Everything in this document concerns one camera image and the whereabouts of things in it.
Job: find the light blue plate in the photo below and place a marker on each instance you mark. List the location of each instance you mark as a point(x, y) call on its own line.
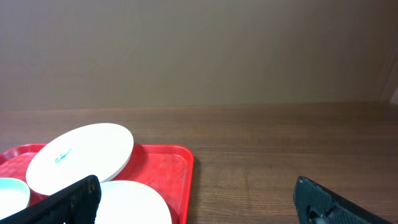
point(15, 196)
point(125, 201)

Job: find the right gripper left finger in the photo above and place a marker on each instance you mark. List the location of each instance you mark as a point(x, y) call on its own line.
point(75, 204)

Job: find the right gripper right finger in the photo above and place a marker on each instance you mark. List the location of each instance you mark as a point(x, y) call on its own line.
point(315, 203)

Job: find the white round plate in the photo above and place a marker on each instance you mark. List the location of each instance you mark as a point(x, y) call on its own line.
point(101, 149)

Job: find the red plastic tray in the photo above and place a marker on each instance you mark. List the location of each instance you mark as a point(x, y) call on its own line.
point(168, 169)

